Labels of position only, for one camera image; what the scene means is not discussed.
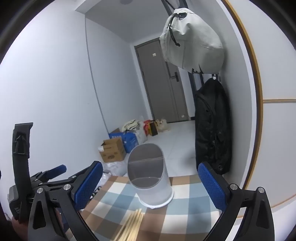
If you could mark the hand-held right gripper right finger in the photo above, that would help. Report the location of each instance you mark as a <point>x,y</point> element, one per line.
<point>211,187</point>

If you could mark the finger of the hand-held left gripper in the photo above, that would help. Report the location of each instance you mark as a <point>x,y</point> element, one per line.
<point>57,170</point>

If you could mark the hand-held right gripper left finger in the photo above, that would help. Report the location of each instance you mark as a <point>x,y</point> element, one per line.
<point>89,183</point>

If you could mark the pile of wooden chopsticks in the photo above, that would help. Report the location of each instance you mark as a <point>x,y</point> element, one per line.
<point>131,224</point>

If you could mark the translucent plastic utensil holder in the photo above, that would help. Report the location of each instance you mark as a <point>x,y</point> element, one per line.
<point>150,192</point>

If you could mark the white printed plastic bag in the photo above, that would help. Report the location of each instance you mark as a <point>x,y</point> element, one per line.
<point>101,183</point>

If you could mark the grey poly mailer bag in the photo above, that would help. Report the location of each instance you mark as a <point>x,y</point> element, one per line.
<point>115,168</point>

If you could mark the checkered tablecloth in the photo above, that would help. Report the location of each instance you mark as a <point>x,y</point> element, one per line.
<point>185,208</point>

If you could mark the brown cardboard box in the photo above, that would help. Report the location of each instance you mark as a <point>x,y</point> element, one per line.
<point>114,150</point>

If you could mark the blue cardboard box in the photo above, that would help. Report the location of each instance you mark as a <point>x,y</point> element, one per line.
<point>130,141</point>

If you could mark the black hanging bag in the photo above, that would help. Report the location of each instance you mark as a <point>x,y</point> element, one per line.
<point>210,127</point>

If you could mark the tall white plastic bag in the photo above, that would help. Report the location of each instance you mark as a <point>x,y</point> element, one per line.
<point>141,135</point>

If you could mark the cream cloth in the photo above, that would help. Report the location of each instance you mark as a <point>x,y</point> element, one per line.
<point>131,125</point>

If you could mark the beige plastic bag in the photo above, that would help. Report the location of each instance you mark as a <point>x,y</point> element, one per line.
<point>161,125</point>

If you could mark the red bag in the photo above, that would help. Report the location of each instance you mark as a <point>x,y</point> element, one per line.
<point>146,126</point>

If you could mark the grey door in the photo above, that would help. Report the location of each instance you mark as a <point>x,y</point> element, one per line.
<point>159,88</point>

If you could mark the white panel wooden trim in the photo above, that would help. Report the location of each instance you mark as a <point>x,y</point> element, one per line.
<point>277,69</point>

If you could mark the grey canvas bag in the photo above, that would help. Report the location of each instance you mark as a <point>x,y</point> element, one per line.
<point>194,39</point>

